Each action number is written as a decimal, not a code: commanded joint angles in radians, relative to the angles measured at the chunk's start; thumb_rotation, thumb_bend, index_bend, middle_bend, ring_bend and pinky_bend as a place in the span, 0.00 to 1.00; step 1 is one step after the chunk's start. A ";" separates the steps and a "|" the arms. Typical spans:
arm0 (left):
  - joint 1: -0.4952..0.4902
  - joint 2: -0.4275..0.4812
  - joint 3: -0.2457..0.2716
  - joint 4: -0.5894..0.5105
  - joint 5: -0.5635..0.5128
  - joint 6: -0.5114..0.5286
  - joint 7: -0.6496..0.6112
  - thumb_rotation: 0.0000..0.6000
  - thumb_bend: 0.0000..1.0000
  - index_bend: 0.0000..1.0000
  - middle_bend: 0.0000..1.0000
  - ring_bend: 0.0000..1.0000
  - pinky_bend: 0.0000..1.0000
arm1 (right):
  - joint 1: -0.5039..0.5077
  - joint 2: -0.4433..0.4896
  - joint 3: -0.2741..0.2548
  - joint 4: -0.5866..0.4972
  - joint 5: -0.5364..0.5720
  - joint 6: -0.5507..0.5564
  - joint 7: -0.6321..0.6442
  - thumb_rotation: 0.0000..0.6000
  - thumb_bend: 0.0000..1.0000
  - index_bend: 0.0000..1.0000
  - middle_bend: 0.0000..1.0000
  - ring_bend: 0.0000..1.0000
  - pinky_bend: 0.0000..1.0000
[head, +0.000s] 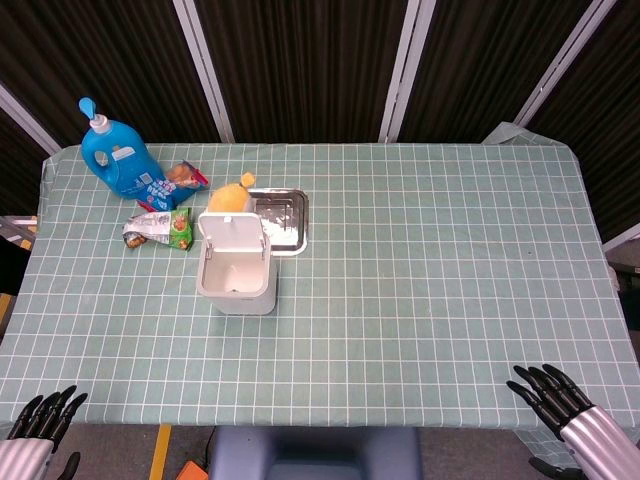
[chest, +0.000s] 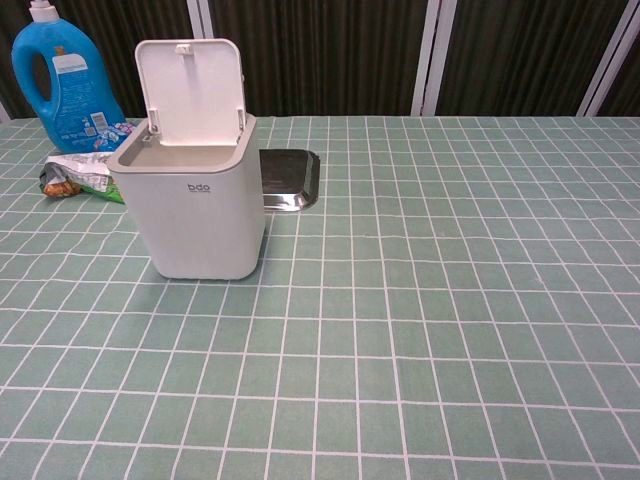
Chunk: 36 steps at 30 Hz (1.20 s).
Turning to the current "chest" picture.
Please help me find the stainless steel tray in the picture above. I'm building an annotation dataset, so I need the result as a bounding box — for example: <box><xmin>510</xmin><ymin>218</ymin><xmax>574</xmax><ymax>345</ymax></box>
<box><xmin>258</xmin><ymin>148</ymin><xmax>322</xmax><ymax>213</ymax></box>

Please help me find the green grid tablecloth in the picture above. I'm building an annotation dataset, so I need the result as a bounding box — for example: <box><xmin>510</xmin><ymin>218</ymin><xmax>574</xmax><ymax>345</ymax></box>
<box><xmin>0</xmin><ymin>115</ymin><xmax>640</xmax><ymax>480</ymax></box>

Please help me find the white plastic bin lid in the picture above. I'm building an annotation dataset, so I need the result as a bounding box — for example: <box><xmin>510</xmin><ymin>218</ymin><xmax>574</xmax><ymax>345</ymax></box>
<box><xmin>134</xmin><ymin>38</ymin><xmax>247</xmax><ymax>148</ymax></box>

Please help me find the crumpled snack bag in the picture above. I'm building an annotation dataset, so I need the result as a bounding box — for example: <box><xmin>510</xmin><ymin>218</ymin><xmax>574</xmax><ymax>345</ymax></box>
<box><xmin>39</xmin><ymin>151</ymin><xmax>126</xmax><ymax>205</ymax></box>

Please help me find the white partition frame post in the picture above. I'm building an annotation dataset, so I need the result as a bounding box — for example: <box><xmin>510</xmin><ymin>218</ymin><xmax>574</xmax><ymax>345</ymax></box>
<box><xmin>579</xmin><ymin>0</ymin><xmax>640</xmax><ymax>118</ymax></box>
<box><xmin>186</xmin><ymin>0</ymin><xmax>216</xmax><ymax>42</ymax></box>
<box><xmin>410</xmin><ymin>0</ymin><xmax>456</xmax><ymax>118</ymax></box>

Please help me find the blue detergent bottle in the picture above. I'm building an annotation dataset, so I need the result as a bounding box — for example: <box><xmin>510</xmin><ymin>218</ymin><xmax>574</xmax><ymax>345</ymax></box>
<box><xmin>11</xmin><ymin>0</ymin><xmax>136</xmax><ymax>154</ymax></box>

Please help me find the white plastic trash bin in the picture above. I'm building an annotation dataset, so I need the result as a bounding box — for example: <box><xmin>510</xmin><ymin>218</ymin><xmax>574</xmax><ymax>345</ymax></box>
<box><xmin>105</xmin><ymin>113</ymin><xmax>266</xmax><ymax>281</ymax></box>

